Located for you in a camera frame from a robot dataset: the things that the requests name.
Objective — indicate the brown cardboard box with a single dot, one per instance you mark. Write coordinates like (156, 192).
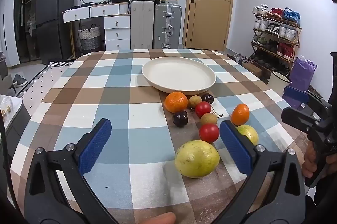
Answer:
(252, 69)

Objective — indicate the wooden shoe rack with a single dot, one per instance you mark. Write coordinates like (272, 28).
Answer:
(297, 37)

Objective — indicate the person's right forearm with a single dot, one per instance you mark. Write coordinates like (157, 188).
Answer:
(323, 203)

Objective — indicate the white curtain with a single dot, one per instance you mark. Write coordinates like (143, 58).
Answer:
(9, 24)

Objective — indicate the red cherry tomato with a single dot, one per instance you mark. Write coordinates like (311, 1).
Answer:
(203, 109)
(209, 133)

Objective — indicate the dark sneakers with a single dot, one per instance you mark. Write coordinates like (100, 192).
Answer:
(238, 57)

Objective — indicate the black and white rug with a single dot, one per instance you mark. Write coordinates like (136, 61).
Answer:
(39, 82)

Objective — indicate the purple gift bag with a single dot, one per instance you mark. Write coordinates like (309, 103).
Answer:
(302, 74)

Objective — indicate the rows of shoes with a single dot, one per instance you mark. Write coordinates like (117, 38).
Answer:
(285, 32)

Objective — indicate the large orange mandarin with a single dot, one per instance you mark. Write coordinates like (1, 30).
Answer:
(176, 103)

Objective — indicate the white drawer dresser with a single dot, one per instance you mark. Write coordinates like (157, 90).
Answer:
(117, 32)

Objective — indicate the grey slippers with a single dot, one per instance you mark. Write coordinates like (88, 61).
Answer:
(19, 80)

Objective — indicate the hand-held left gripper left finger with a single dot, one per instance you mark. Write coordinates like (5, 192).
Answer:
(94, 145)

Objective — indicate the greenish yellow passion fruit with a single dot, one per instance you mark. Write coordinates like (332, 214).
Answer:
(249, 134)

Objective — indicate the dark stemless cherry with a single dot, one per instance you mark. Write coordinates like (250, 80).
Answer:
(180, 119)

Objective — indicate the woven laundry basket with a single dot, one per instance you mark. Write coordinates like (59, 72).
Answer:
(89, 38)

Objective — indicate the beige suitcase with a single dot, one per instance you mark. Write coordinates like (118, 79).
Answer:
(142, 26)

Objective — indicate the small orange mandarin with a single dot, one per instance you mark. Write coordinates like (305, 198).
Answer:
(240, 114)

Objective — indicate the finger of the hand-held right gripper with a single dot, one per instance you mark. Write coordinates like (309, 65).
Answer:
(295, 93)
(297, 118)

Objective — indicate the white enamel bucket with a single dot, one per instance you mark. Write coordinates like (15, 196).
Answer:
(276, 80)

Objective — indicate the dark cherry with stem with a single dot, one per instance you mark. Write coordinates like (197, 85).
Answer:
(207, 98)

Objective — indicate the brown longan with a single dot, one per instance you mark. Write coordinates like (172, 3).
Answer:
(194, 102)
(208, 119)

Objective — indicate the person's left hand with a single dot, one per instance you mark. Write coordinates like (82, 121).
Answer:
(160, 219)

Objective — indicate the silver suitcase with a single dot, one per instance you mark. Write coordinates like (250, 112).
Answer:
(167, 26)

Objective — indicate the dark grey refrigerator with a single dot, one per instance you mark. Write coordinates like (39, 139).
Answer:
(55, 16)

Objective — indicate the wooden door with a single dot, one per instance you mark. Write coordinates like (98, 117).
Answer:
(210, 16)

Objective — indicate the cream round plate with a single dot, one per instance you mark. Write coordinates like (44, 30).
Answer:
(179, 74)

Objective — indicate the grey side cabinet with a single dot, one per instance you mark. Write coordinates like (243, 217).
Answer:
(18, 124)

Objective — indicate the dark glass wardrobe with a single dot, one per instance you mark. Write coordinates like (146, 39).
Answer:
(27, 16)

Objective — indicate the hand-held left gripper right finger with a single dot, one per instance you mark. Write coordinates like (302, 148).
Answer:
(235, 147)

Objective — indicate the checkered tablecloth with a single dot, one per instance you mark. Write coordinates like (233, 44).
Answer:
(105, 108)

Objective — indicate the person's right hand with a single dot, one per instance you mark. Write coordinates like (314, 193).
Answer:
(309, 163)

